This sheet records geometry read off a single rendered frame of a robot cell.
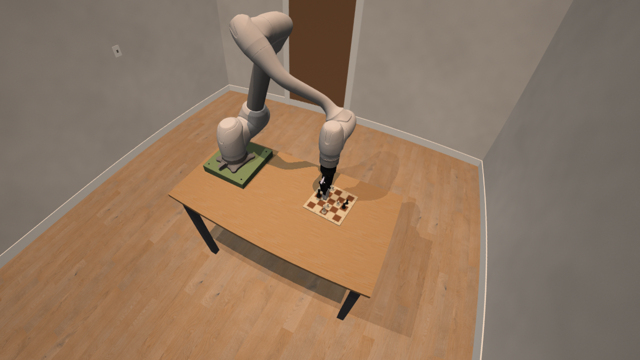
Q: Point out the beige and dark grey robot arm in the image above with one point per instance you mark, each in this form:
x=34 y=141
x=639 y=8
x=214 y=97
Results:
x=260 y=38

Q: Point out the brown and cream chessboard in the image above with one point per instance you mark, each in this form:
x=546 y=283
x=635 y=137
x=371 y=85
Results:
x=334 y=213

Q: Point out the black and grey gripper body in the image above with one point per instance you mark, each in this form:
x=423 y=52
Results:
x=327 y=172

